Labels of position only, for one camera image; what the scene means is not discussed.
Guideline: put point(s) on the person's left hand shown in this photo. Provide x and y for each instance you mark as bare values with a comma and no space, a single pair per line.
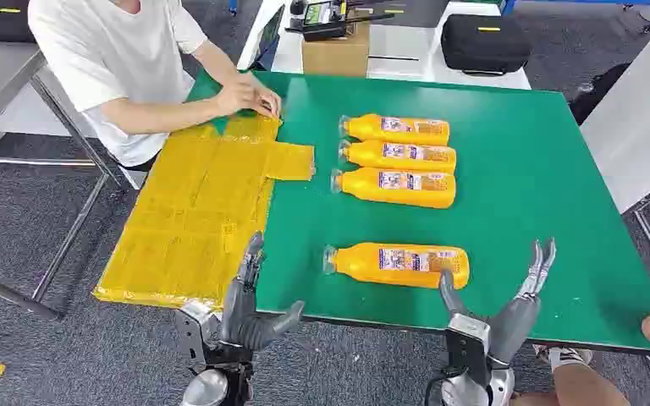
263,98

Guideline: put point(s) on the person's right hand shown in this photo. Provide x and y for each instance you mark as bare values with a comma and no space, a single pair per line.
232,101

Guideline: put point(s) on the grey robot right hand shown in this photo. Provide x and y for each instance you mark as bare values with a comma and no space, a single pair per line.
513,330

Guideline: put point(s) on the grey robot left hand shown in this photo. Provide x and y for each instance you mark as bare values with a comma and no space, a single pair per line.
241,319

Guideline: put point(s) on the orange drink bottle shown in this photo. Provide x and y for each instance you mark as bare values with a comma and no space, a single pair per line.
370,130
364,189
370,157
358,266

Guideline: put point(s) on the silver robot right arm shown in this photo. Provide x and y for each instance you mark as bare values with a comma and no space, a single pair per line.
459,392

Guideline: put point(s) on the white shoe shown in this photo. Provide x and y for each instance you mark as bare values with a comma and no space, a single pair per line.
566,354

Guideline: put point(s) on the tablet computer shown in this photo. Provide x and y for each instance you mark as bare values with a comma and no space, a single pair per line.
269,39

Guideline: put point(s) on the cardboard box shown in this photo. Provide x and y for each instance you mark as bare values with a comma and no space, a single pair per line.
336,56

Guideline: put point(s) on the person's leg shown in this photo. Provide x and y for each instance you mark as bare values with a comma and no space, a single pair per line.
583,386

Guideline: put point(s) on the black remote controller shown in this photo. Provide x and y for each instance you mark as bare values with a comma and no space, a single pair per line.
325,22

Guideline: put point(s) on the yellow plastic sheet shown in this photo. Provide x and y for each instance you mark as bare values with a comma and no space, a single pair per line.
190,213

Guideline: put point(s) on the person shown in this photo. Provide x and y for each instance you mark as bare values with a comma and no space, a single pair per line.
106,56

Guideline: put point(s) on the black bar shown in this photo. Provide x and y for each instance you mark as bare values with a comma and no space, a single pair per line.
392,58

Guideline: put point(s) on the green table mat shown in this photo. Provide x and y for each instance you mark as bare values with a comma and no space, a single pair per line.
527,196

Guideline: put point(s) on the white table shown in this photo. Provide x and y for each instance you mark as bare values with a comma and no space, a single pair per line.
398,42

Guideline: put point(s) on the black flat case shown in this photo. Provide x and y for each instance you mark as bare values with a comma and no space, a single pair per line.
420,14

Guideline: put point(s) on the black carry case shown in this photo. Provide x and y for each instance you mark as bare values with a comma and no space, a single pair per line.
485,45
0,22

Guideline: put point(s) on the black backpack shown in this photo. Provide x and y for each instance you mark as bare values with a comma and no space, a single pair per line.
597,95

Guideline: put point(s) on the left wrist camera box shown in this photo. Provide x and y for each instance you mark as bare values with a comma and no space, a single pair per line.
196,330

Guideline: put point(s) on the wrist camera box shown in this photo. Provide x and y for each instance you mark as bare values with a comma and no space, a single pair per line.
196,330
468,342

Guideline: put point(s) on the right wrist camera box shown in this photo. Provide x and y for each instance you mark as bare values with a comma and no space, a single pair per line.
468,342

